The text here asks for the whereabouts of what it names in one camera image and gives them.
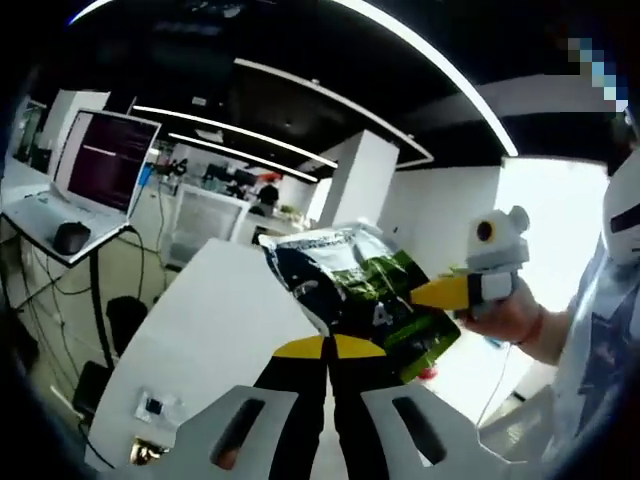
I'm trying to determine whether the white standing side desk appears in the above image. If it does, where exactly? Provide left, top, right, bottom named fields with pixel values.
left=0, top=158, right=139, bottom=361

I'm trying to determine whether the dark green skincare packet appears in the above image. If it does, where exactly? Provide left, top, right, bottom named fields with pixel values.
left=256, top=218, right=462, bottom=385

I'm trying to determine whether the black stool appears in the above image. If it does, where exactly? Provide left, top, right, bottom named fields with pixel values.
left=106, top=296, right=150, bottom=347

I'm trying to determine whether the white keyboard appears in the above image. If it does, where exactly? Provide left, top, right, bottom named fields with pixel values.
left=7, top=192, right=124, bottom=236

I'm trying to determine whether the black computer mouse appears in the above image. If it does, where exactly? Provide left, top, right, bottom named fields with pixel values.
left=52, top=221, right=92, bottom=255

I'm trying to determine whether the person's right hand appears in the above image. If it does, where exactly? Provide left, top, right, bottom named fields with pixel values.
left=457, top=277, right=545, bottom=347

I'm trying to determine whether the person in blue shirt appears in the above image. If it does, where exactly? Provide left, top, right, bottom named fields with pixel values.
left=542, top=244, right=640, bottom=464

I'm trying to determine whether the white frosted partition panel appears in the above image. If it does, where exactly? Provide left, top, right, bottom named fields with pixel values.
left=173, top=182, right=251, bottom=264

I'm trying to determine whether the gold skincare sachet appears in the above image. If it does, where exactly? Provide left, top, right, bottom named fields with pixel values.
left=129, top=436, right=172, bottom=465

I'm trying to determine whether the straight ceiling light strip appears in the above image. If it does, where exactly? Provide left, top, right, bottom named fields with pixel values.
left=131, top=103, right=340, bottom=169
left=167, top=131, right=320, bottom=182

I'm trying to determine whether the white chest-worn device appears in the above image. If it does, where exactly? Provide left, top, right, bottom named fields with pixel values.
left=602, top=153, right=640, bottom=266

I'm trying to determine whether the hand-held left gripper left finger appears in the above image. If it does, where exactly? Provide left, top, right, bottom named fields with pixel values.
left=172, top=334, right=332, bottom=480

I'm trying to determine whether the long curved ceiling light strip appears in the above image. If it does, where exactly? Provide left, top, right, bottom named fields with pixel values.
left=69, top=0, right=519, bottom=156

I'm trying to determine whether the clear skincare sachet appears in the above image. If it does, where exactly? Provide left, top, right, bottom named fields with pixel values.
left=133, top=386, right=185, bottom=427

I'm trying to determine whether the red wrist string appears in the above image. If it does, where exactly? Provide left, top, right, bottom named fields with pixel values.
left=514, top=307, right=545, bottom=346

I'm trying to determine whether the white cable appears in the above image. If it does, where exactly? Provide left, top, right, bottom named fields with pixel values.
left=474, top=339, right=512, bottom=429

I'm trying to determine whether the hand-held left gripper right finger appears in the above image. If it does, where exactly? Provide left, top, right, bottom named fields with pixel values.
left=330, top=334, right=504, bottom=480

